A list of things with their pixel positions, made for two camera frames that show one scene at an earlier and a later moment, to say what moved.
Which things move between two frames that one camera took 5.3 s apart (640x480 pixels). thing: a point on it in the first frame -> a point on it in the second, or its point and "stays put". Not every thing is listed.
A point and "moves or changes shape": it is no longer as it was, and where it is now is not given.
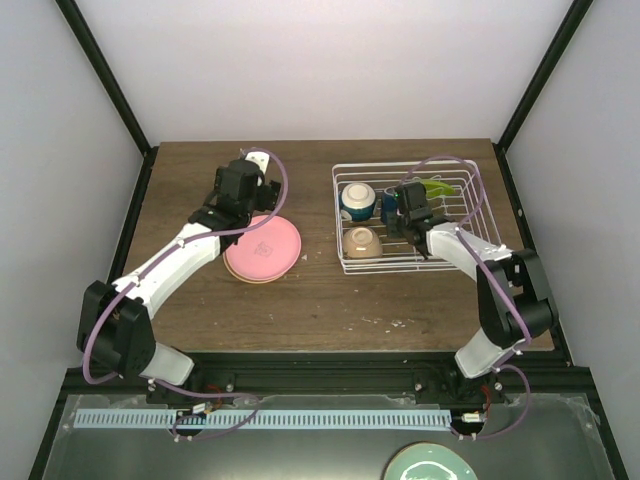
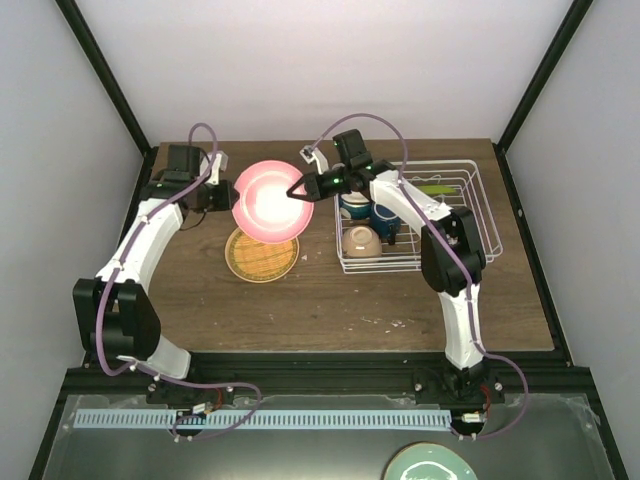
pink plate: (266, 252) moves or changes shape
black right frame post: (572, 25) stays put
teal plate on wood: (427, 461) stays put
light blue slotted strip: (265, 417) stays put
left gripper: (269, 196) -> (225, 200)
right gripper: (393, 231) -> (314, 192)
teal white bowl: (358, 199) stays put
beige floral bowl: (362, 242) stays put
